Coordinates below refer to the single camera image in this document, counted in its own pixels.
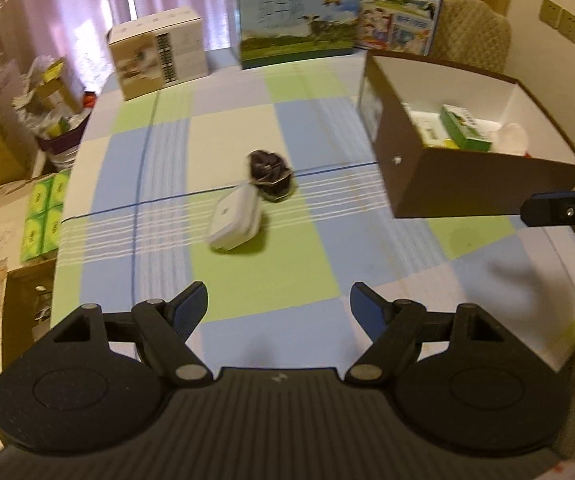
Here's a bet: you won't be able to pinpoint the white ointment box green bird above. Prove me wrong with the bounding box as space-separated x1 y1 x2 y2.
402 103 459 150

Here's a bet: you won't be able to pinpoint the milk carton box with cows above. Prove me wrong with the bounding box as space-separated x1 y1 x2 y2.
226 0 360 68

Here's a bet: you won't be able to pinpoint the green tissue packs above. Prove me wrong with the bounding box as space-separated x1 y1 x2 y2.
20 169 71 264

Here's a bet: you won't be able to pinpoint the white power adapter plug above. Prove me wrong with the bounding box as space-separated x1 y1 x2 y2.
206 182 262 252

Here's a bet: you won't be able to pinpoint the beige white product box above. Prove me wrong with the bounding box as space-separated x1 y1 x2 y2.
108 6 208 101

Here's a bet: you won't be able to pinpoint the wall power outlets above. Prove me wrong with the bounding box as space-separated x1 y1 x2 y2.
539 0 575 44

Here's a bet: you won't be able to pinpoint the blue white milk carton box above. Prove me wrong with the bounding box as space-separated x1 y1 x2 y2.
357 0 443 55

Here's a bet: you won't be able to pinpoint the checkered bed sheet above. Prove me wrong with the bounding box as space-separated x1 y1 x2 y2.
52 50 575 370

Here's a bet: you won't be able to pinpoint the brown cardboard shoe box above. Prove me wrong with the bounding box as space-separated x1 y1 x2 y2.
358 50 575 218

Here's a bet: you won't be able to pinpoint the dark purple hair scrunchie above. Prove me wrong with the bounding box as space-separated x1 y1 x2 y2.
248 150 294 203

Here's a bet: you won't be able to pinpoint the green white medicine box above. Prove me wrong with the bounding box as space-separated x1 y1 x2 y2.
439 104 491 153

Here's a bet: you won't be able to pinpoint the beige quilted chair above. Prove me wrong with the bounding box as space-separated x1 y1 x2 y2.
429 0 511 73

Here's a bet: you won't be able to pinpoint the white cloth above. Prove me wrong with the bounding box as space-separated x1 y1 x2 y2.
490 122 529 156

